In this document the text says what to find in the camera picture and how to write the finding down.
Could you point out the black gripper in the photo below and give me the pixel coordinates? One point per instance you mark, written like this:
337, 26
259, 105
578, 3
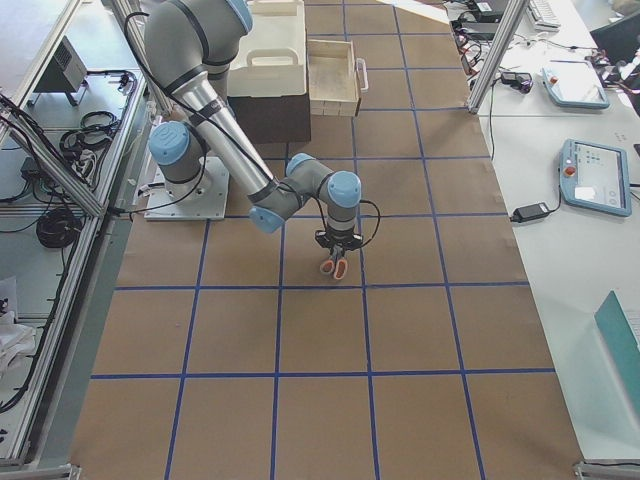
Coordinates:
338, 244

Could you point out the orange grey scissors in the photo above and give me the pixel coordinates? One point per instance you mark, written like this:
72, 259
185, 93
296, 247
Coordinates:
336, 269

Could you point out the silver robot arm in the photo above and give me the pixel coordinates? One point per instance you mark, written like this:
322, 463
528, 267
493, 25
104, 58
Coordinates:
189, 46

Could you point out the blue teach pendant near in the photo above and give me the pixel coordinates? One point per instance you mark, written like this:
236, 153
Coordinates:
595, 177

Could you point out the blue teach pendant far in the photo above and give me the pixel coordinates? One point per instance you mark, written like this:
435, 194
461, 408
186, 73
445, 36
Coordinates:
574, 85

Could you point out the grey electronics box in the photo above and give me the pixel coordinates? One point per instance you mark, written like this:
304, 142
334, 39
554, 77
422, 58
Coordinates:
65, 73

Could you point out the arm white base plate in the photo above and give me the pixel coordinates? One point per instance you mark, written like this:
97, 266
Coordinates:
200, 199

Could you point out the dark brown wooden cabinet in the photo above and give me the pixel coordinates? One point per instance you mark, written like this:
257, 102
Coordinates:
284, 119

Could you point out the white plastic tray box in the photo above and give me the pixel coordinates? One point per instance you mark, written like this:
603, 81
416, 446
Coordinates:
271, 61

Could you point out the blue teach pendant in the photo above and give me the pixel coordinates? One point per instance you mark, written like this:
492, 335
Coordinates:
574, 85
595, 177

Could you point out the black power adapter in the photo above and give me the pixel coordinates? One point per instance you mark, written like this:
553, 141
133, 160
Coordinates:
531, 212

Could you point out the wooden drawer white handle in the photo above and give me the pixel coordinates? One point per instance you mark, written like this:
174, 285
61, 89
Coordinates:
337, 78

